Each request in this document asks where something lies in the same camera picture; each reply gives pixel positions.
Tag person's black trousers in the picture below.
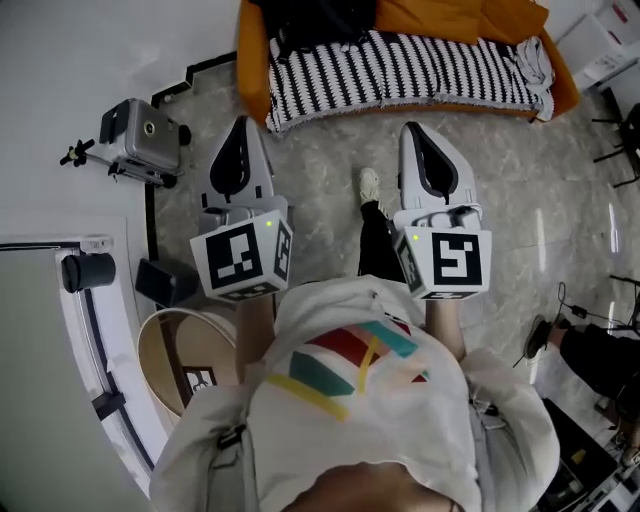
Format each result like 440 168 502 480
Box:
357 198 404 279

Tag black garment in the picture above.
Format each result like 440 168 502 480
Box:
249 0 379 64

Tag person's white shoe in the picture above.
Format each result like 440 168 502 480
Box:
358 167 382 204

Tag metal rod with black clamp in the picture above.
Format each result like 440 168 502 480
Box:
59 138 174 189

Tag person's right forearm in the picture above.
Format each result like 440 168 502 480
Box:
424 297 469 362

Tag crumpled white cloth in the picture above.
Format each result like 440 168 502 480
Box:
514 35 556 101

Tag black white patterned blanket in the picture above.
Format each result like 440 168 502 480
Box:
264 29 556 134

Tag black metal chair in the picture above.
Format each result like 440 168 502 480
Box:
592 104 640 189

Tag white cabinet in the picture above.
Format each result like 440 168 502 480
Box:
554 0 640 94

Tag black cylinder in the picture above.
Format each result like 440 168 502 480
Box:
60 252 118 295

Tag person's left forearm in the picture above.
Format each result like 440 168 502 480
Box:
234 298 277 384

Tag thin black floor cable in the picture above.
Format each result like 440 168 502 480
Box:
512 282 592 369

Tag grey shoulder strap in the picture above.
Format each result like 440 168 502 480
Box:
467 392 526 512
207 422 266 512

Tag round beige bin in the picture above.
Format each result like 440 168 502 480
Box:
137 307 242 419

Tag black box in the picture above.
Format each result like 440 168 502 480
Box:
134 257 199 309

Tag white shirt with colourful print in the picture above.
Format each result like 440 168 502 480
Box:
149 273 561 512

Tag orange sofa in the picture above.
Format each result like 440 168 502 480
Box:
235 0 582 125

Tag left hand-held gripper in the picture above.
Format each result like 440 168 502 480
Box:
189 116 294 304

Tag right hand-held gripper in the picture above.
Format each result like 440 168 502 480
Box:
392 122 494 301

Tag white framed window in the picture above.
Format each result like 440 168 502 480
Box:
0 232 171 497

